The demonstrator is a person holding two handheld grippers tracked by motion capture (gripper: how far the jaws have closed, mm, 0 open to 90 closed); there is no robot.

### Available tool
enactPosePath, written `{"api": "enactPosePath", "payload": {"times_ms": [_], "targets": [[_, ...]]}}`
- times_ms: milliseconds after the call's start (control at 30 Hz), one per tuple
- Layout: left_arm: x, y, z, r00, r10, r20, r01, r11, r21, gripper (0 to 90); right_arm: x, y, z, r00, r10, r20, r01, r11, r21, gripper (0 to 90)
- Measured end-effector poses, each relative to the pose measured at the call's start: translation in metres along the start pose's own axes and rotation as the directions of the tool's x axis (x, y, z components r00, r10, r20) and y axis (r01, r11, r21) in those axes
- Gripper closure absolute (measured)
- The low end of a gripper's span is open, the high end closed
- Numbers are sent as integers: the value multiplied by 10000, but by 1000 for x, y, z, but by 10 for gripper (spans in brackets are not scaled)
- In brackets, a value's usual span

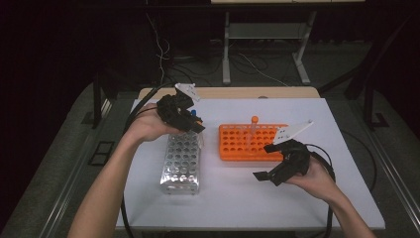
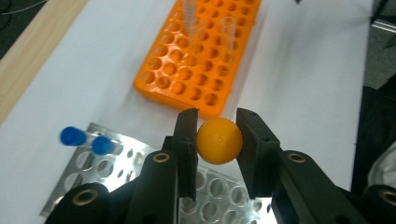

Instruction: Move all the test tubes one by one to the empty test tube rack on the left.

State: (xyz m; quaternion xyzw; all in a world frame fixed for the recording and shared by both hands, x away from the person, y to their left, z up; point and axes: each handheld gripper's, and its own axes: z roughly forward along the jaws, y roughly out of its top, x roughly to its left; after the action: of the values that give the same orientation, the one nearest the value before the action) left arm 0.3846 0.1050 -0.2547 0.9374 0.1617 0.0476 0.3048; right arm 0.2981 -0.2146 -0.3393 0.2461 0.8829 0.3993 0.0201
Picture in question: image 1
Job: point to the black angled stand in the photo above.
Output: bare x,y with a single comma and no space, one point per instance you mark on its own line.
368,99

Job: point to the clear tube rack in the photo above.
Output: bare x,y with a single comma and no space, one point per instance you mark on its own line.
180,165

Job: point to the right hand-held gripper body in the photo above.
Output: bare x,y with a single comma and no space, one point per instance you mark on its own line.
294,162

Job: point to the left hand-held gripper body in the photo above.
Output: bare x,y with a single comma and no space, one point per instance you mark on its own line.
171,110

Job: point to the silver floor rail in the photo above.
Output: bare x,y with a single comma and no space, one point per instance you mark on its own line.
393,165
76,172

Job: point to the grey metal stand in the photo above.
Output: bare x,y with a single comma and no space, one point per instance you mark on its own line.
226,59

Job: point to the person's right hand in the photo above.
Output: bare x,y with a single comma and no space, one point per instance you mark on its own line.
317,181

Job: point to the orange plastic test tube rack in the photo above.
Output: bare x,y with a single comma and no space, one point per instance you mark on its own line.
231,142

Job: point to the person's left hand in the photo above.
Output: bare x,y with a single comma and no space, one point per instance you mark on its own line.
148,124

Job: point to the white table sheet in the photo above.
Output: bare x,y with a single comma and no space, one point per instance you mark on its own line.
247,198

